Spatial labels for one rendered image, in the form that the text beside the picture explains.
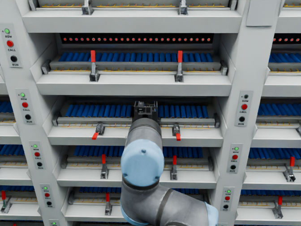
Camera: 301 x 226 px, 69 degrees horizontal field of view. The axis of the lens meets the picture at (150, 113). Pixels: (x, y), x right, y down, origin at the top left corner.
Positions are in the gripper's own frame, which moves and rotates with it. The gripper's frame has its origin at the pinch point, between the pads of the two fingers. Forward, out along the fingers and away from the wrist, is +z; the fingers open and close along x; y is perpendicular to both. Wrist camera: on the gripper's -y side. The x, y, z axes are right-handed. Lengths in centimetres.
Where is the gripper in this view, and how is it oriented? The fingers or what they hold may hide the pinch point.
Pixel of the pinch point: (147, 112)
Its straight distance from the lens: 80.0
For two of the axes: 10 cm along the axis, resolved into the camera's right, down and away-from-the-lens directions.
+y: 0.0, -9.3, -3.7
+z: 0.2, -3.7, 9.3
